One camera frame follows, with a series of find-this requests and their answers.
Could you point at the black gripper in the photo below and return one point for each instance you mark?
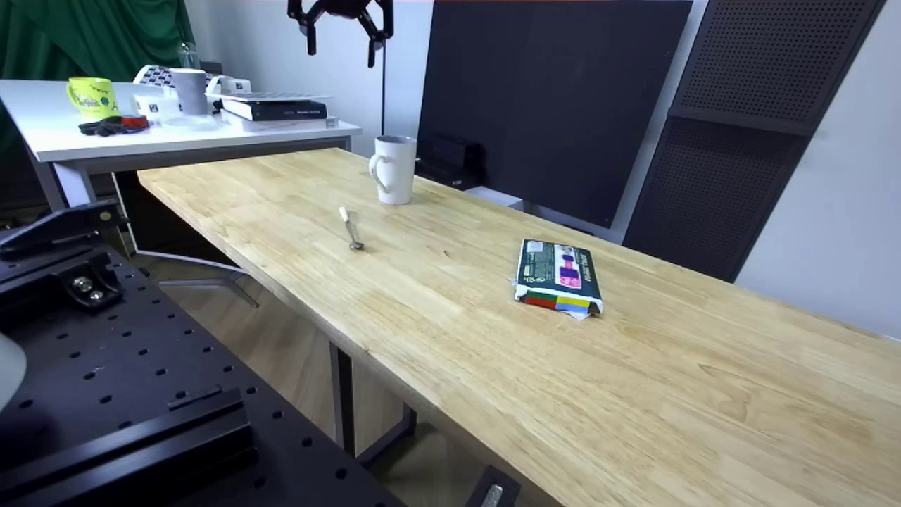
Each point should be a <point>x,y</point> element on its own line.
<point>344,6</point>

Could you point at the white cup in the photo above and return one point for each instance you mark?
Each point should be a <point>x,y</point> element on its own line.
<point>396,173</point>

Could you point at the yellow cup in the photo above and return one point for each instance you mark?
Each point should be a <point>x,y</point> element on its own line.
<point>93,97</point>

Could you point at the checkerboard covered black book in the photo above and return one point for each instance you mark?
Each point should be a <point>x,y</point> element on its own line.
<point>276,109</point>

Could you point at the grey mug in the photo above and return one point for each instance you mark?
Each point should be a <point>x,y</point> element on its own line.
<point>193,90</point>

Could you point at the white checkered small object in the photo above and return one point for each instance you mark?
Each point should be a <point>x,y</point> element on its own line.
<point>152,86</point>

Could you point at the large black panel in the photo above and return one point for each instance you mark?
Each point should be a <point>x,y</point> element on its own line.
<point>552,103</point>

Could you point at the black and red tool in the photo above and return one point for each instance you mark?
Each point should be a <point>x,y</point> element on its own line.
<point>114,125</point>

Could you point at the green curtain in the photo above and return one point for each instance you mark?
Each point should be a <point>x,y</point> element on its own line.
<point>86,31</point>

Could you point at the white side table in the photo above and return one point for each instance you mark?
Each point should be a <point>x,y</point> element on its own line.
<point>57,128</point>

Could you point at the colourful flat box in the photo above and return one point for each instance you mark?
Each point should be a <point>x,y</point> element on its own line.
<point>558,275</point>

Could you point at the dark perforated panel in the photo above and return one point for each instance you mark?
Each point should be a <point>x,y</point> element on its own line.
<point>751,141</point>

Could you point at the black clamp mount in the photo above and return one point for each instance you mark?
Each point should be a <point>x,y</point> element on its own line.
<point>57,230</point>

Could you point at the black table leg frame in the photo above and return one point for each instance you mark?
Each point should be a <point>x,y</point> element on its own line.
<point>344,397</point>

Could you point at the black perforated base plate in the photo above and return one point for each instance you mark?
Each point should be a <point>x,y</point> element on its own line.
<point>143,394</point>

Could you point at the black metal bracket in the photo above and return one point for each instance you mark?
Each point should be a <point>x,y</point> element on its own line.
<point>493,487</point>

